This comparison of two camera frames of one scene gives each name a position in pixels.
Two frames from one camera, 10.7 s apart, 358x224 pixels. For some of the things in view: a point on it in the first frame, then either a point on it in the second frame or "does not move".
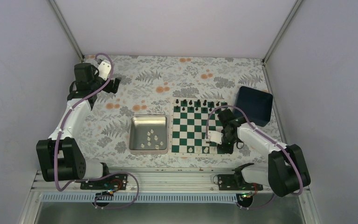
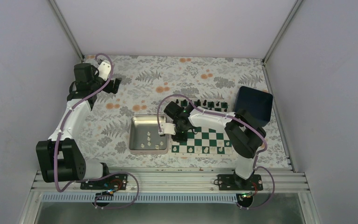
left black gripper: [108, 88] does not move
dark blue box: [258, 104] does not move
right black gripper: [228, 150] to [183, 139]
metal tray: [148, 135] does not move
